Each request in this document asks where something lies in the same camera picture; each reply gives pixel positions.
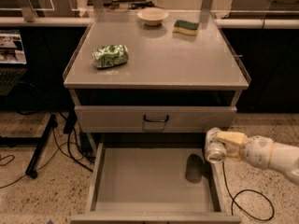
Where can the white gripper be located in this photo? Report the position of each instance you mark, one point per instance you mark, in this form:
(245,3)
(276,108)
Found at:
(258,149)

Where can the silver 7up can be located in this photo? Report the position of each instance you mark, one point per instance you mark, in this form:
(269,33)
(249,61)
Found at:
(215,151)

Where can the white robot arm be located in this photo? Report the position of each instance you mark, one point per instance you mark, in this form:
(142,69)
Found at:
(285,160)

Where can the open grey lower drawer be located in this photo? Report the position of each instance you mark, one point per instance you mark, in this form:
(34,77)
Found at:
(153,185)

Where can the grey drawer cabinet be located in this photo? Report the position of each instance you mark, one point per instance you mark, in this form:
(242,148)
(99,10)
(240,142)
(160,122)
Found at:
(164,68)

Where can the crushed green soda can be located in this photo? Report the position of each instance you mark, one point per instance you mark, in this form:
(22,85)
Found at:
(110,56)

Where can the green and yellow sponge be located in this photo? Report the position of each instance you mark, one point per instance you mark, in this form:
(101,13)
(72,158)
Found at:
(186,27)

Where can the cream ceramic bowl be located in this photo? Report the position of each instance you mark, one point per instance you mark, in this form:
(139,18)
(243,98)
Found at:
(152,16)

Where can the black desk leg stand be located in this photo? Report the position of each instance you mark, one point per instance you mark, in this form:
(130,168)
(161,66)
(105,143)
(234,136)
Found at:
(40,142)

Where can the monitor with keyboard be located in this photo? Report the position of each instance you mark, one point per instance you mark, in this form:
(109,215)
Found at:
(13,63)

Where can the closed grey drawer with handle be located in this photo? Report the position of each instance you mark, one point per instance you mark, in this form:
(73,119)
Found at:
(153,119)

